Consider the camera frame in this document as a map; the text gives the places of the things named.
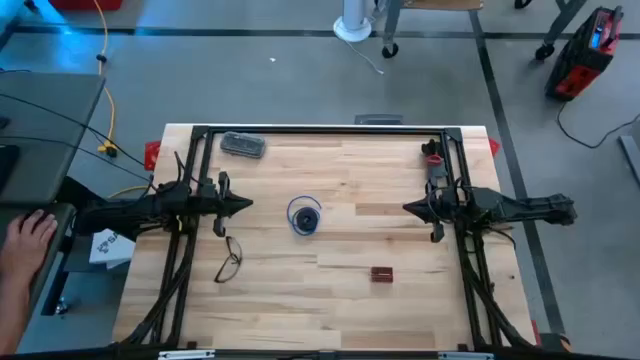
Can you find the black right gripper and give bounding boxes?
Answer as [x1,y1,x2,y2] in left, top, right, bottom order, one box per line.
[402,182,464,245]

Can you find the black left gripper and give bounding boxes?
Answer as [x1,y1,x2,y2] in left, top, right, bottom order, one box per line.
[202,171,254,239]

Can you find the blue cable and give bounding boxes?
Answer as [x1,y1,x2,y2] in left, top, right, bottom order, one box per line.
[286,194,324,237]

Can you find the person's forearm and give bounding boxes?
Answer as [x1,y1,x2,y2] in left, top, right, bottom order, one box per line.
[0,277,34,357]

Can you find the black and red clamp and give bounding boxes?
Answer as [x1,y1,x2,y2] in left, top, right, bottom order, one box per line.
[420,138,450,182]

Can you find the black-rimmed eyeglasses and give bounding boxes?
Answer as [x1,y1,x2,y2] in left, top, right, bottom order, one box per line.
[213,234,244,285]

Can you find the grey plastic case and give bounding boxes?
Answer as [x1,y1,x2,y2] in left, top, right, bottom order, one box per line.
[219,130,267,160]

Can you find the white printed box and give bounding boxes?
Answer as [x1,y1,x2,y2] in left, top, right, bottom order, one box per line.
[88,227,137,271]

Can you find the dark grey desk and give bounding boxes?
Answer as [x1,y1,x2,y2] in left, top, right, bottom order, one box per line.
[0,202,77,321]

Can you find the white pole base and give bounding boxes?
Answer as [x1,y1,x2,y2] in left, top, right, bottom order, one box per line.
[332,0,375,44]

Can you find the person's hand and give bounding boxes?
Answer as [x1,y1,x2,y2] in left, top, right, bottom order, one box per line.
[0,208,59,286]

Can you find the red and black toolbox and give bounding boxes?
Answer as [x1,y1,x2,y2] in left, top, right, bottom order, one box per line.
[543,4,625,103]

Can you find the red floor bin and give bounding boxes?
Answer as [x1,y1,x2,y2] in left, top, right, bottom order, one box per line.
[48,0,124,12]

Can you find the yellow cable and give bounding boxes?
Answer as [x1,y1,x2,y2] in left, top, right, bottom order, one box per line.
[92,0,151,199]

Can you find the silver aluminium bracket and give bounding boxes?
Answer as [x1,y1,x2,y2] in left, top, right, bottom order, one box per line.
[438,351,495,360]
[158,349,217,360]

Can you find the white floor cable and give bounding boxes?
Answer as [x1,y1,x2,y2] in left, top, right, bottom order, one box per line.
[343,38,385,76]

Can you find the black floor cable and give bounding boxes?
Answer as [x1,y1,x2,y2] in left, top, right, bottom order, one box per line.
[556,99,640,150]

